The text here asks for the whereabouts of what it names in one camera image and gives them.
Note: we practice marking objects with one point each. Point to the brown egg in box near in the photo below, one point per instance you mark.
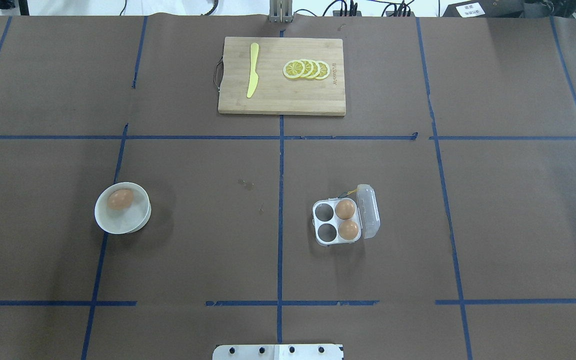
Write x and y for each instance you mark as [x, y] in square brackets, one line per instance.
[349, 230]

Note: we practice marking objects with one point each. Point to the lemon slice back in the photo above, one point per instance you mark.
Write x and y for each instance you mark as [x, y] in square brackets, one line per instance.
[323, 70]

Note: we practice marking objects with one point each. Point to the bamboo cutting board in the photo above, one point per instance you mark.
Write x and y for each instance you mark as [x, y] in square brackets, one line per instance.
[275, 94]

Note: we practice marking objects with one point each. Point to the brown egg in box far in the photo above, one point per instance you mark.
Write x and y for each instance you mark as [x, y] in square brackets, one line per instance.
[345, 209]

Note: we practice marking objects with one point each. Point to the yellow plastic knife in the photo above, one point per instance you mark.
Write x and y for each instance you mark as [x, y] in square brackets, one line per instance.
[253, 75]

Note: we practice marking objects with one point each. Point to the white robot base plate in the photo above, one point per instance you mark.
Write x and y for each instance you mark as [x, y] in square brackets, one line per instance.
[298, 351]

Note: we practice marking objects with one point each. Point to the brown egg in box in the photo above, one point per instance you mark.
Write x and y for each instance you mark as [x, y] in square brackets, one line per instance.
[349, 230]
[345, 209]

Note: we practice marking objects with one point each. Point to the white bowl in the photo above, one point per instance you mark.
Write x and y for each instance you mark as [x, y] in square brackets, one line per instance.
[125, 221]

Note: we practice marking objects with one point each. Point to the brown egg from bowl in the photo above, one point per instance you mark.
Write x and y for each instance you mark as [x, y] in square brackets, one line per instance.
[120, 199]

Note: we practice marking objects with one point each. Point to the aluminium frame post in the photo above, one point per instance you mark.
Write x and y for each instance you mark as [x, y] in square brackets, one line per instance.
[281, 11]

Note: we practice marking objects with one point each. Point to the clear plastic egg box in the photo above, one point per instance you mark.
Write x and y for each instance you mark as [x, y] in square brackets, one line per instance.
[325, 222]

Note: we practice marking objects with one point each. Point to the lemon slice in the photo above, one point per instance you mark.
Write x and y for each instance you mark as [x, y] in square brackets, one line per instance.
[307, 66]
[315, 69]
[294, 69]
[323, 70]

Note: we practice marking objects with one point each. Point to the lemon slice front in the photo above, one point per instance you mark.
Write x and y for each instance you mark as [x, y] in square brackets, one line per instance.
[294, 69]

